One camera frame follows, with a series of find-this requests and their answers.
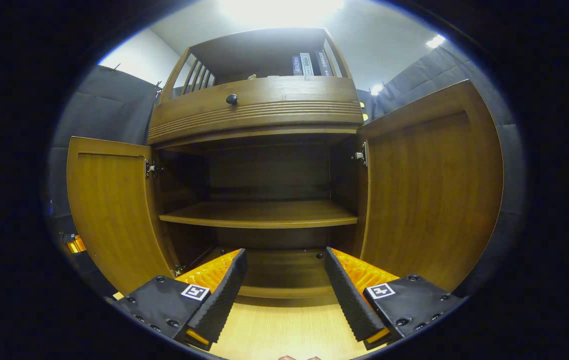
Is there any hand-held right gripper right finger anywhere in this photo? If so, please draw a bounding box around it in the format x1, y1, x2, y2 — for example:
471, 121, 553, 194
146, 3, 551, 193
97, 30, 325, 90
324, 246, 466, 351

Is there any black spine book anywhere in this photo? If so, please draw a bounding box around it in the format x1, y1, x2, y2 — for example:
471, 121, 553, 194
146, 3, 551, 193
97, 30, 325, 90
314, 50, 334, 77

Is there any wooden drawer with black knob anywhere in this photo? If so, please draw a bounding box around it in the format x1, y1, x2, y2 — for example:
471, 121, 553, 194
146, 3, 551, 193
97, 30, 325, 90
147, 76, 364, 147

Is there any wooden inner shelf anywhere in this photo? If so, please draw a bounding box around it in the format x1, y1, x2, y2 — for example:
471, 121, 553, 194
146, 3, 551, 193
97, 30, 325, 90
159, 200, 359, 230

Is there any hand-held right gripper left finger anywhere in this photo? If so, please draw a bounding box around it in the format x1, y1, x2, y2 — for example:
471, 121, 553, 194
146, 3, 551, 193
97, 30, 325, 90
112, 248, 248, 351

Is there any wooden cabinet door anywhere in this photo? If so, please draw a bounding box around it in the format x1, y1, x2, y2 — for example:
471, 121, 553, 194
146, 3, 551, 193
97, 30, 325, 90
357, 80, 504, 294
66, 136, 176, 296

